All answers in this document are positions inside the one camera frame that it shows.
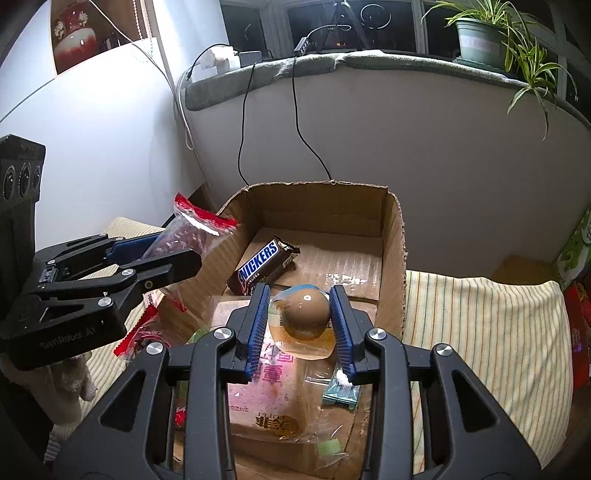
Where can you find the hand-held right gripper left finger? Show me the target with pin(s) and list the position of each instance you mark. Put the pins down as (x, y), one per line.
(258, 332)

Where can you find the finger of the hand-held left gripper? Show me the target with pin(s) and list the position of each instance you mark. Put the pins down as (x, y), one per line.
(161, 270)
(134, 247)

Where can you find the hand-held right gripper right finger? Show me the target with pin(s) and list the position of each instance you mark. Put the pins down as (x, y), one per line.
(339, 332)

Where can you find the braised egg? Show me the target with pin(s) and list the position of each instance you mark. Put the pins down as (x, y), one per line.
(304, 314)

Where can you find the brown cake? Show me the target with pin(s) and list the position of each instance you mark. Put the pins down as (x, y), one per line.
(137, 333)
(194, 230)

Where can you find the green mint candy packet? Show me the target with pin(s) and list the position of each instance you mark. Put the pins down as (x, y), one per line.
(339, 394)

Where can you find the brown chocolate bar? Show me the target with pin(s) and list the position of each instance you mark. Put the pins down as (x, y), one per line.
(263, 265)

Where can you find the green jelly cup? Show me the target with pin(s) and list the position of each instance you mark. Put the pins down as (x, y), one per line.
(328, 447)

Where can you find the cardboard box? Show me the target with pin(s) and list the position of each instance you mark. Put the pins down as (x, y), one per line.
(323, 207)

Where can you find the person's left forearm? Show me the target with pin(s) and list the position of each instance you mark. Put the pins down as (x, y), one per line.
(69, 383)

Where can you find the bread in clear bag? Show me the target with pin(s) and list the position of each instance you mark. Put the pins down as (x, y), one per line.
(277, 401)

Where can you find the striped tablecloth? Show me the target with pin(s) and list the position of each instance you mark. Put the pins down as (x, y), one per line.
(485, 346)

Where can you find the white power adapter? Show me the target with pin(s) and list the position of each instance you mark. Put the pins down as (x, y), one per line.
(221, 57)

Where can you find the grey adapter box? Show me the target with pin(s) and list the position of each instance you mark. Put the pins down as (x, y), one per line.
(250, 58)

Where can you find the red packet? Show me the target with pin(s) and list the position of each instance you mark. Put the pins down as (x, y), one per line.
(579, 323)

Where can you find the green carton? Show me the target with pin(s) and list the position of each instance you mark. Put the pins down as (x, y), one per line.
(575, 254)

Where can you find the black hub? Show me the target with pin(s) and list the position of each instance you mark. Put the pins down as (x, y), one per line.
(302, 45)

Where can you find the potted spider plant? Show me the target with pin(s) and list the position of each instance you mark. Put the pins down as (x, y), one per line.
(480, 44)

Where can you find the wall poster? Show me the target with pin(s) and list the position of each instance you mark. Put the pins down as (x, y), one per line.
(78, 41)

